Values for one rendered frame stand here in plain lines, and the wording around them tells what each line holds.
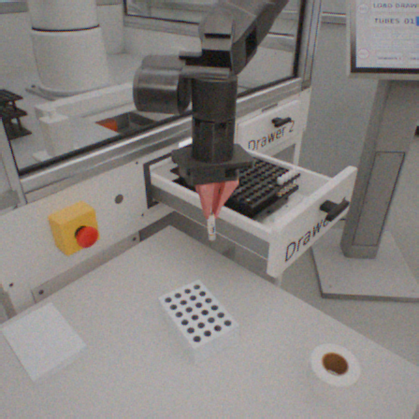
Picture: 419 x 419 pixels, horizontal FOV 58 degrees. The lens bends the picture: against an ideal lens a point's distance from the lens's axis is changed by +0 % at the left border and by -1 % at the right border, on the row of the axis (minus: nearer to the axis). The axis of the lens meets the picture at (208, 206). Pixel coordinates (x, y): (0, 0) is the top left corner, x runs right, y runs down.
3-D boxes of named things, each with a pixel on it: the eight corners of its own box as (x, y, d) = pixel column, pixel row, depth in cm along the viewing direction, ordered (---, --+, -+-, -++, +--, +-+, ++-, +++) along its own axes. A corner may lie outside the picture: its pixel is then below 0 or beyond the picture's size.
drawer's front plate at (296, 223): (348, 211, 84) (358, 166, 78) (274, 280, 66) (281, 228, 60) (340, 209, 85) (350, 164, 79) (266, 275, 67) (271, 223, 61)
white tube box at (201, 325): (238, 340, 62) (239, 325, 60) (195, 365, 59) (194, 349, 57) (199, 294, 71) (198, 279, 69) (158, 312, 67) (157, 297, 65)
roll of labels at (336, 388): (299, 387, 55) (303, 370, 53) (314, 352, 60) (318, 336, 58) (348, 411, 52) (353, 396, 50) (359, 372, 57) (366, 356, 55)
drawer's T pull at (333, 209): (349, 206, 71) (351, 200, 70) (330, 223, 66) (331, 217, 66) (331, 199, 73) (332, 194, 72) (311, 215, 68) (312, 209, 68)
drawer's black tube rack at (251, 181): (296, 198, 85) (300, 173, 82) (249, 234, 74) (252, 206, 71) (222, 168, 98) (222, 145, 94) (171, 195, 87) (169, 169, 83)
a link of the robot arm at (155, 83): (237, 7, 45) (240, 54, 53) (145, 4, 47) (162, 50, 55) (220, 95, 42) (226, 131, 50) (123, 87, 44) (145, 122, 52)
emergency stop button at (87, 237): (102, 243, 69) (98, 224, 67) (82, 253, 66) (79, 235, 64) (93, 236, 70) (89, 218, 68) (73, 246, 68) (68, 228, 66)
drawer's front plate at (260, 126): (296, 134, 122) (301, 100, 116) (240, 164, 104) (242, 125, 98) (292, 133, 123) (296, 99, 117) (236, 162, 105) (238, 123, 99)
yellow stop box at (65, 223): (103, 240, 72) (97, 209, 68) (69, 259, 67) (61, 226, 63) (88, 230, 75) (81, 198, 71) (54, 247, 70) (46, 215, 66)
